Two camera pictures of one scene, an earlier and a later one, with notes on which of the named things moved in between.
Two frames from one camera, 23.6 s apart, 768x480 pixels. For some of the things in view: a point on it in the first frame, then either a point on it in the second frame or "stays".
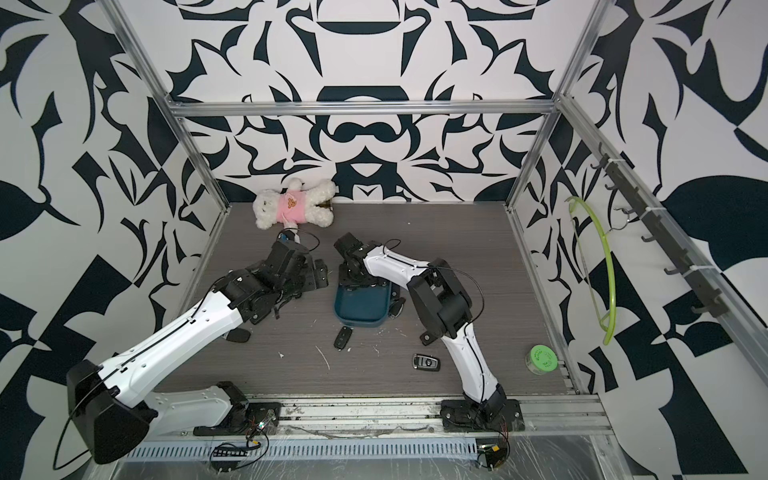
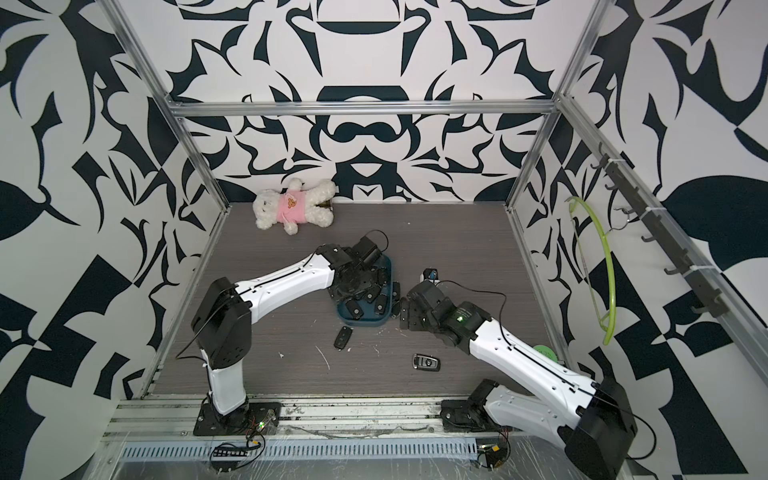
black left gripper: (313, 281) to (369, 283)
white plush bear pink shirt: (298, 204) stays
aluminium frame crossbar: (361, 108) stays
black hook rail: (631, 193) stays
